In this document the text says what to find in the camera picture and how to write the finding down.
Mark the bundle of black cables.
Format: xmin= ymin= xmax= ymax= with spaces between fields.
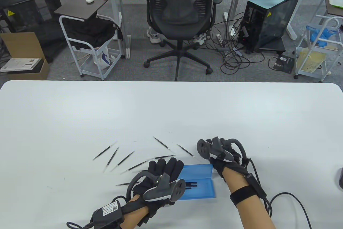
xmin=208 ymin=12 xmax=266 ymax=75

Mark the blue stationery box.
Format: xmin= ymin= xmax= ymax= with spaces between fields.
xmin=176 ymin=163 xmax=216 ymax=201

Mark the white desk leg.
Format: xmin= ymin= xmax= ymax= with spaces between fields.
xmin=285 ymin=0 xmax=309 ymax=40
xmin=223 ymin=0 xmax=255 ymax=38
xmin=106 ymin=0 xmax=132 ymax=60

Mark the person's left forearm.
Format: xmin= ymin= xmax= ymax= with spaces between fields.
xmin=119 ymin=196 xmax=148 ymax=229

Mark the person's right hand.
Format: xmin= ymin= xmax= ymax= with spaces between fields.
xmin=209 ymin=137 xmax=251 ymax=179

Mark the brown cardboard box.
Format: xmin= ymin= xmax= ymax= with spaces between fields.
xmin=0 ymin=32 xmax=50 ymax=81

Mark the white plastic bag blue print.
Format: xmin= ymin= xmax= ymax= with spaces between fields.
xmin=94 ymin=46 xmax=116 ymax=69

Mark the dark brown side table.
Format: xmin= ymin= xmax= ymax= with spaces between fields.
xmin=54 ymin=0 xmax=114 ymax=21
xmin=323 ymin=0 xmax=343 ymax=17

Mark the white metal trolley cart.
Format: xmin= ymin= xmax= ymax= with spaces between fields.
xmin=59 ymin=15 xmax=126 ymax=81
xmin=293 ymin=15 xmax=343 ymax=82

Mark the person's left hand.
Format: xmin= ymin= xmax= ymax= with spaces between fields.
xmin=131 ymin=159 xmax=185 ymax=227

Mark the black glass-sided computer tower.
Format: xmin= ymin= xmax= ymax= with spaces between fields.
xmin=237 ymin=0 xmax=302 ymax=54

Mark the flat black package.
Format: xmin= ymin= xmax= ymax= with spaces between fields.
xmin=269 ymin=54 xmax=295 ymax=74

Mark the black wrist module with strap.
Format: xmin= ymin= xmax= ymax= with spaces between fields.
xmin=230 ymin=173 xmax=267 ymax=208

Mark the black mesh office chair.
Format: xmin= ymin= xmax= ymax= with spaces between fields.
xmin=141 ymin=0 xmax=223 ymax=81

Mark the black wrist module white label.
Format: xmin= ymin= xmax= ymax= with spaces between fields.
xmin=91 ymin=201 xmax=124 ymax=229

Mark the yellow basket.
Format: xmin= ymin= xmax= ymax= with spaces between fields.
xmin=296 ymin=47 xmax=328 ymax=73

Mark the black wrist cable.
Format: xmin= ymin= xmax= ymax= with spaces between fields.
xmin=66 ymin=221 xmax=93 ymax=229
xmin=264 ymin=192 xmax=312 ymax=229

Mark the grey tracking controller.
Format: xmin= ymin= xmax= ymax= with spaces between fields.
xmin=197 ymin=137 xmax=247 ymax=166
xmin=126 ymin=173 xmax=186 ymax=202

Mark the flat white box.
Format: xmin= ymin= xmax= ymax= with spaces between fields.
xmin=0 ymin=58 xmax=42 ymax=73

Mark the black computer case yellow sticker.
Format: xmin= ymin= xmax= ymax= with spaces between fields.
xmin=0 ymin=0 xmax=67 ymax=64

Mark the person's right forearm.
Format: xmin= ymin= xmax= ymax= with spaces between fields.
xmin=222 ymin=167 xmax=277 ymax=229

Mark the black bag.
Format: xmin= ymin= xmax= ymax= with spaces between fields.
xmin=64 ymin=17 xmax=124 ymax=50

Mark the group of black pen refills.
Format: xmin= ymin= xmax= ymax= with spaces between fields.
xmin=92 ymin=136 xmax=176 ymax=186

